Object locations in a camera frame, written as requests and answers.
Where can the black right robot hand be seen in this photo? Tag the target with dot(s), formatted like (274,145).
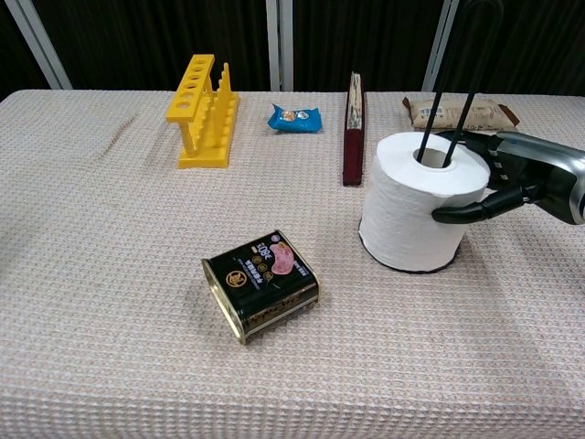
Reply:
(539,169)

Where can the white toilet paper roll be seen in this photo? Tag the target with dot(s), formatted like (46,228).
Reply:
(411,215)

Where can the brown snack package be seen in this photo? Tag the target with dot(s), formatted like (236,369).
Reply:
(461,114)

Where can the dark red book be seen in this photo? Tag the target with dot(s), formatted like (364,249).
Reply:
(354,132)

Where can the blue snack packet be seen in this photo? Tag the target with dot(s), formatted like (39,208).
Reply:
(294,119)

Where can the black luncheon meat can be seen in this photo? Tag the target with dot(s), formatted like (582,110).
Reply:
(262,283)

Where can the yellow plastic tube rack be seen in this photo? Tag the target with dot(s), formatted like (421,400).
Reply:
(203,114)

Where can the beige waffle tablecloth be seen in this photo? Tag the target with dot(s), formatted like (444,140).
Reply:
(137,274)

